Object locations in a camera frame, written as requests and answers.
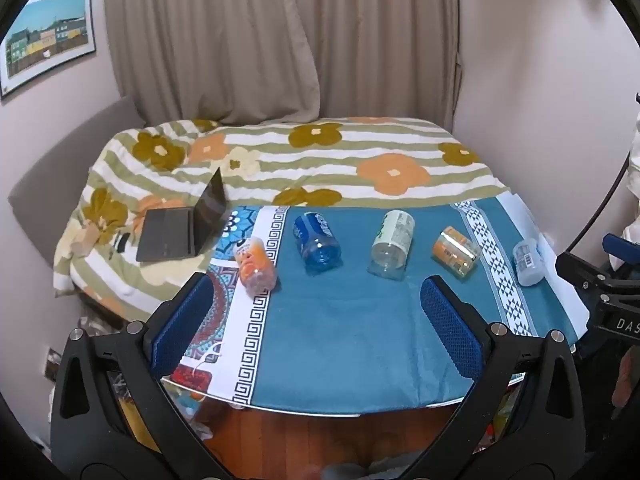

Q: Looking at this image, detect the floral striped blanket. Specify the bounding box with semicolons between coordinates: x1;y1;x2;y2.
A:
54;117;512;322

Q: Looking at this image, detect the blue patterned tablecloth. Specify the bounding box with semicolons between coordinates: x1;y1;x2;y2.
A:
169;195;592;417

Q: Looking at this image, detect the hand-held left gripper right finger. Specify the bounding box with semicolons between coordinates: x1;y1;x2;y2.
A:
404;274;587;480

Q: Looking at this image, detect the grey padded headboard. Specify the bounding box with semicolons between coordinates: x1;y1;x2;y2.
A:
7;95;147;267

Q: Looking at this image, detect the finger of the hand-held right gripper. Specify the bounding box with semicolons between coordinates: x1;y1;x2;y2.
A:
555;251;640;302
602;233;640;267

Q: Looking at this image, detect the beige curtain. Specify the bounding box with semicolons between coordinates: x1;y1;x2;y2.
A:
102;0;462;130

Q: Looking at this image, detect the person's right hand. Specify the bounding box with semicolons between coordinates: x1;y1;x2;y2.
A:
613;347;640;407

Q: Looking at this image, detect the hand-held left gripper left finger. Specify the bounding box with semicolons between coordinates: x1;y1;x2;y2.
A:
50;272;232;480

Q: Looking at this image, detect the framed wall picture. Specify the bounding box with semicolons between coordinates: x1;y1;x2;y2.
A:
0;0;97;102

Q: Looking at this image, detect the blue plastic bottle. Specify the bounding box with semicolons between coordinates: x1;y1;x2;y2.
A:
292;211;343;275

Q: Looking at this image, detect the clear bottle white green label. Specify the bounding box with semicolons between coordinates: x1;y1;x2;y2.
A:
367;210;416;281

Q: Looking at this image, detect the dark grey laptop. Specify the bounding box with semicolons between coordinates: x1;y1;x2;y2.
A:
135;166;228;263

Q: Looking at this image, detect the black cable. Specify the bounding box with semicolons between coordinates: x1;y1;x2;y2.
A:
559;150;635;261

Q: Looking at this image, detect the orange plastic bottle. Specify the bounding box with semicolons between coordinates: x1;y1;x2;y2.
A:
234;236;278;296

